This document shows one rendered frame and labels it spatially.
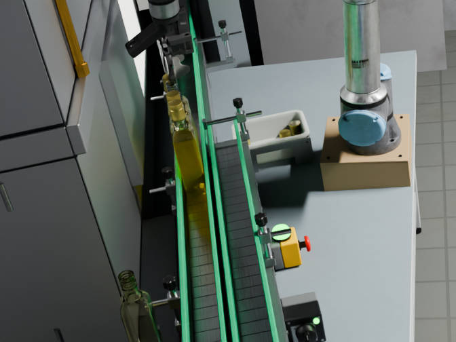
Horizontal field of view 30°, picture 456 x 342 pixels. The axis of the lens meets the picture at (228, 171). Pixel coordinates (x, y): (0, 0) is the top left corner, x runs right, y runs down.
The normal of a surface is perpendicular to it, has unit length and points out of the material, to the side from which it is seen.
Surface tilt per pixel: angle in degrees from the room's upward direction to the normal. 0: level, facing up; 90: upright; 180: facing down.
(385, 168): 90
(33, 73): 90
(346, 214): 0
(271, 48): 82
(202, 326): 0
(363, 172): 90
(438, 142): 0
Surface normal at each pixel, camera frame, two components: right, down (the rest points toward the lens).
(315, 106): -0.19, -0.84
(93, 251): 0.07, 0.49
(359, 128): -0.22, 0.69
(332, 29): -0.22, 0.40
